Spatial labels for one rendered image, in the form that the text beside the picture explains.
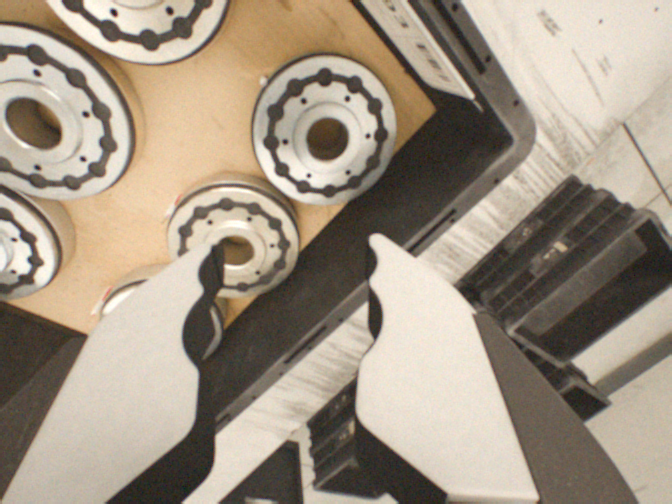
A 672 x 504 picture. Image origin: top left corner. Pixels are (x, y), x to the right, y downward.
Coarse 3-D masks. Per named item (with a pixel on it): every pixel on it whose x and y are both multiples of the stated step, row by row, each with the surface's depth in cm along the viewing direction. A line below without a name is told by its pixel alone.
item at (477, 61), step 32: (416, 0) 14; (448, 0) 14; (448, 32) 15; (480, 32) 15; (480, 64) 16; (480, 96) 17; (512, 96) 17; (512, 128) 18; (512, 160) 19; (480, 192) 20; (448, 224) 21; (416, 256) 22; (352, 288) 23; (320, 320) 23; (288, 352) 24; (256, 384) 26; (224, 416) 29
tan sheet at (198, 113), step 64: (0, 0) 19; (256, 0) 21; (320, 0) 22; (128, 64) 22; (192, 64) 22; (256, 64) 23; (384, 64) 24; (192, 128) 25; (320, 128) 26; (128, 192) 26; (128, 256) 29; (64, 320) 31
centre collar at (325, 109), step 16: (304, 112) 22; (320, 112) 22; (336, 112) 22; (352, 112) 23; (304, 128) 22; (352, 128) 23; (304, 144) 23; (352, 144) 23; (304, 160) 24; (320, 160) 24; (336, 160) 24; (352, 160) 24
